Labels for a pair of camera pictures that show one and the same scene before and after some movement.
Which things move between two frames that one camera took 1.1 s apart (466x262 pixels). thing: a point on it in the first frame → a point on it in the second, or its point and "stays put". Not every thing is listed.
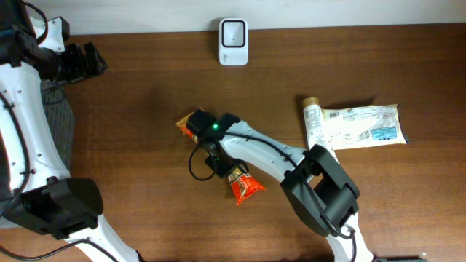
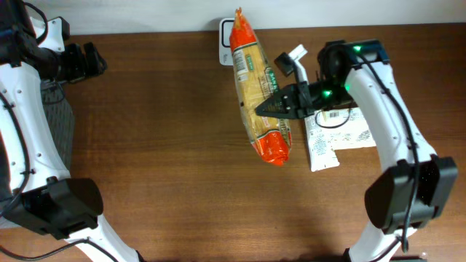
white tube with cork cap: [317, 132] stays put
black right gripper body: [220, 166] → [302, 102]
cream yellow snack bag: [349, 127] stays put
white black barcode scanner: [233, 41] stays put
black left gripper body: [81, 62] stays put
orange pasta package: [240, 181] → [256, 83]
